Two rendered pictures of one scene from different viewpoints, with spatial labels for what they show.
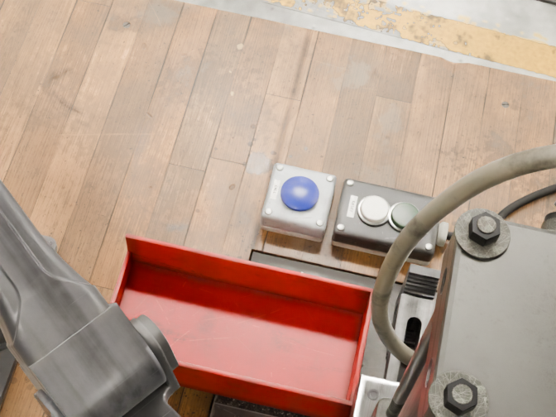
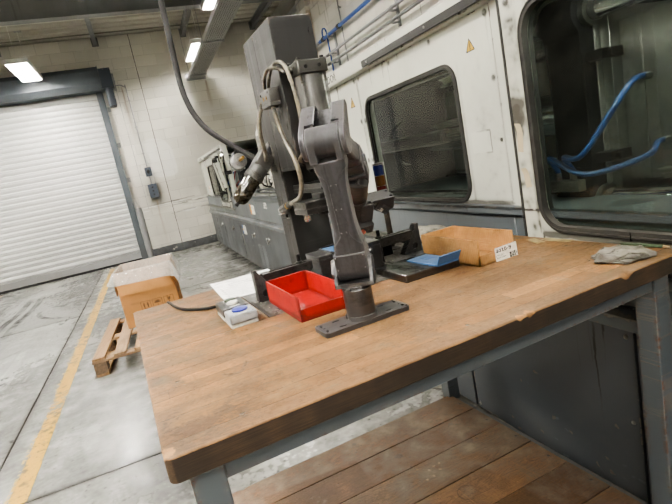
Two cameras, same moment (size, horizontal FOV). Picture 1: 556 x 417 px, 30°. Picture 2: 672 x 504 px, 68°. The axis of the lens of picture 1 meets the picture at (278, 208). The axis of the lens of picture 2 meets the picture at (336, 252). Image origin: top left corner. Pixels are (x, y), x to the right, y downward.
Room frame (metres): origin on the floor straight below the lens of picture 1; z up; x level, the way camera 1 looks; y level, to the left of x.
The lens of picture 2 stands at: (0.89, 1.13, 1.25)
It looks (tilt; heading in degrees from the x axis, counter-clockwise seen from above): 11 degrees down; 241
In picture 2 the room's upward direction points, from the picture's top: 12 degrees counter-clockwise
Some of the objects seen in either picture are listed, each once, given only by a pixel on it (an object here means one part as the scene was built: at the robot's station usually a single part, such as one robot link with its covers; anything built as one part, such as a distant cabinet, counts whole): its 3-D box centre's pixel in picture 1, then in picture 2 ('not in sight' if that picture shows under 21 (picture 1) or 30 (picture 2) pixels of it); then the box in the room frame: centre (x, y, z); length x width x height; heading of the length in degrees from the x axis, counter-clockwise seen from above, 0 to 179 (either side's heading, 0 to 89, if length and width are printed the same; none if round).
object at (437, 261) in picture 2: not in sight; (432, 255); (0.02, 0.12, 0.93); 0.15 x 0.07 x 0.03; 86
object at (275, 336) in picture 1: (235, 328); (303, 293); (0.37, 0.03, 0.93); 0.25 x 0.12 x 0.06; 83
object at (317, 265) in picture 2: not in sight; (345, 262); (0.16, -0.11, 0.94); 0.20 x 0.10 x 0.07; 173
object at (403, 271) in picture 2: not in sight; (416, 267); (0.05, 0.08, 0.91); 0.17 x 0.16 x 0.02; 173
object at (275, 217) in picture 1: (297, 208); (242, 321); (0.53, -0.02, 0.90); 0.07 x 0.07 x 0.06; 83
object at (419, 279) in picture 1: (412, 315); (266, 283); (0.40, -0.14, 0.95); 0.06 x 0.03 x 0.09; 173
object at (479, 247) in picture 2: not in sight; (466, 245); (-0.11, 0.12, 0.93); 0.25 x 0.13 x 0.08; 83
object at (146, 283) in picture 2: not in sight; (151, 288); (0.17, -3.66, 0.40); 0.67 x 0.60 x 0.50; 75
